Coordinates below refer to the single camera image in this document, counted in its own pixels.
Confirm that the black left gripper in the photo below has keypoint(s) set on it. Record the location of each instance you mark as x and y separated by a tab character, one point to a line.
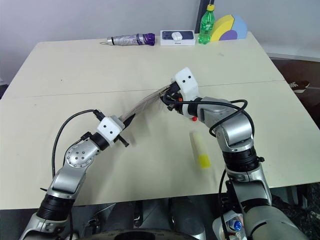
118	120

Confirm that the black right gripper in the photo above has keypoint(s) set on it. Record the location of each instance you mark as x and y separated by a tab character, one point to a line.
175	96

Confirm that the translucent grid pouch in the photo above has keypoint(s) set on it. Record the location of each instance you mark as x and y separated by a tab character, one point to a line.
146	101

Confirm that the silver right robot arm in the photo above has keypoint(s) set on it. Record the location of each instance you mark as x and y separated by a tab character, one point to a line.
237	130

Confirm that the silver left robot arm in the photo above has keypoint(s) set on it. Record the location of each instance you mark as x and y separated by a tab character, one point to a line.
75	157

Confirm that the yellow highlighter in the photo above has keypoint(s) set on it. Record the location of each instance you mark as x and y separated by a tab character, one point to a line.
200	150

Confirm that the white phone box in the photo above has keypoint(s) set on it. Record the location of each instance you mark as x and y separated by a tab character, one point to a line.
178	38

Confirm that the white earbuds case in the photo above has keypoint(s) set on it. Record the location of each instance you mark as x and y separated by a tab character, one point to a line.
177	36

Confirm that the folded silver purple umbrella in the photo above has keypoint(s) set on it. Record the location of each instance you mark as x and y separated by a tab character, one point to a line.
131	39

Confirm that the green plastic bottle yellow cap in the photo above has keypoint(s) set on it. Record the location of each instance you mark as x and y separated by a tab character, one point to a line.
206	25

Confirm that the yellow blue purple foam arch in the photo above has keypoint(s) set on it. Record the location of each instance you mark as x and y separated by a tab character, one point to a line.
228	28

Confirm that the dark red shoe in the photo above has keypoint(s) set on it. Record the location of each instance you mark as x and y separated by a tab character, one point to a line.
300	86

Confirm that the clear water bottle blue cap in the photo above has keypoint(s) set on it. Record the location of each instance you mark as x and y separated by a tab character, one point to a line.
234	224

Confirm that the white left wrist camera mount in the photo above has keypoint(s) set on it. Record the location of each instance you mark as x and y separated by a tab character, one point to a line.
108	128

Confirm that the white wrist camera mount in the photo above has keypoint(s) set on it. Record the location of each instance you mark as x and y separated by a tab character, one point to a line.
187	81
108	128

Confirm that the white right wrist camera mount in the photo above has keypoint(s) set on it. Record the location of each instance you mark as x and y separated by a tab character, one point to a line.
187	81

